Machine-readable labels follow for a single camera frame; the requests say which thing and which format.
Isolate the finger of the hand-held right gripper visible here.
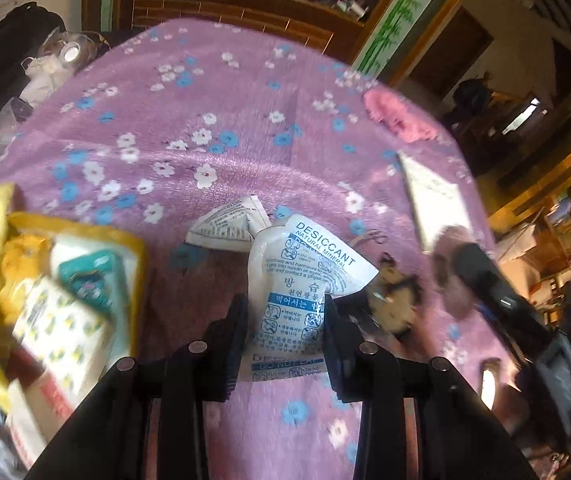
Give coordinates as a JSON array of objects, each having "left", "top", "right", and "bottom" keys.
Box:
[{"left": 450, "top": 242, "right": 549, "bottom": 356}]

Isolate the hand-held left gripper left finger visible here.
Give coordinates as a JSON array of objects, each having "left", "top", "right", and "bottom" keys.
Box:
[{"left": 25, "top": 292, "right": 251, "bottom": 480}]

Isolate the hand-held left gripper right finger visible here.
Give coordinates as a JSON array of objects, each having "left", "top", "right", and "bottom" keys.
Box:
[{"left": 323, "top": 294, "right": 539, "bottom": 480}]

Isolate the white blue desiccant packet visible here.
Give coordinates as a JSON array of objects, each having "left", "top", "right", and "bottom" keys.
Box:
[{"left": 238, "top": 214, "right": 380, "bottom": 383}]

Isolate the gold cardboard box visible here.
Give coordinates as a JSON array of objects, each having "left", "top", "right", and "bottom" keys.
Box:
[{"left": 0, "top": 210, "right": 148, "bottom": 461}]

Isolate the teal printed packet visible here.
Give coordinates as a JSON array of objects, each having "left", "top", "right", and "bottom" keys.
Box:
[{"left": 58, "top": 252, "right": 126, "bottom": 313}]

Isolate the white yellow dotted packet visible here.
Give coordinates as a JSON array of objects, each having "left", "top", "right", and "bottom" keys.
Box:
[{"left": 12, "top": 277, "right": 116, "bottom": 401}]

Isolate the white packet red print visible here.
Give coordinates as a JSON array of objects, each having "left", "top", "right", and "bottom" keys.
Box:
[{"left": 5, "top": 375, "right": 81, "bottom": 466}]

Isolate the orange packet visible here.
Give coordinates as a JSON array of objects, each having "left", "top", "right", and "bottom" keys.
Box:
[{"left": 0, "top": 235, "right": 53, "bottom": 286}]

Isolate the black gear motor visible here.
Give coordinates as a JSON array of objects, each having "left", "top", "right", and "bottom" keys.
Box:
[{"left": 365, "top": 252, "right": 426, "bottom": 341}]

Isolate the white paper booklet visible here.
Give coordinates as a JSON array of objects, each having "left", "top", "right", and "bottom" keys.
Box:
[{"left": 398, "top": 152, "right": 473, "bottom": 253}]

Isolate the crumpled desiccant packet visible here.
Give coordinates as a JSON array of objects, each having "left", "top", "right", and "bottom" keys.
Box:
[{"left": 186, "top": 194, "right": 271, "bottom": 251}]

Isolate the pink cloth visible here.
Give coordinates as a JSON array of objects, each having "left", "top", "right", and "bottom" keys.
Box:
[{"left": 363, "top": 87, "right": 439, "bottom": 143}]

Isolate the brown wooden door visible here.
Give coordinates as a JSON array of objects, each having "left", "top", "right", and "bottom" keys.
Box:
[{"left": 410, "top": 7, "right": 493, "bottom": 96}]

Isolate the wooden display cabinet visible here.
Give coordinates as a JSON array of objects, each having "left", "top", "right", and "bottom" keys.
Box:
[{"left": 82, "top": 0, "right": 486, "bottom": 86}]

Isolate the black bag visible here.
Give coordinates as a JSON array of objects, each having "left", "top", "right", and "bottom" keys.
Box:
[{"left": 0, "top": 2, "right": 66, "bottom": 151}]

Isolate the golden wooden frame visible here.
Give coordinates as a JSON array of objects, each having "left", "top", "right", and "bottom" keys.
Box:
[{"left": 485, "top": 60, "right": 571, "bottom": 231}]

